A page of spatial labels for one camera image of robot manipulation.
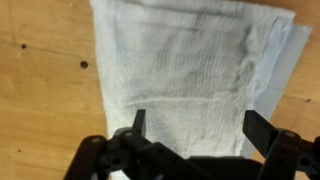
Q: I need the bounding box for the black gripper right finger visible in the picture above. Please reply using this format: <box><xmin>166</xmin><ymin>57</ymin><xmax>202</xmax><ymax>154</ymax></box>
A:
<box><xmin>242</xmin><ymin>109</ymin><xmax>320</xmax><ymax>180</ymax></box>

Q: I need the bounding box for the white cloth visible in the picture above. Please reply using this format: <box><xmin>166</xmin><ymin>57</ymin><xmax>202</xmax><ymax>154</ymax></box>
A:
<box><xmin>89</xmin><ymin>0</ymin><xmax>296</xmax><ymax>180</ymax></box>

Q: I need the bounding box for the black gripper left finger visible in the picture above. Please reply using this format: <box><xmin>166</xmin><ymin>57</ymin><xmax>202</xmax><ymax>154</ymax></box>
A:
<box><xmin>63</xmin><ymin>108</ymin><xmax>214</xmax><ymax>180</ymax></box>

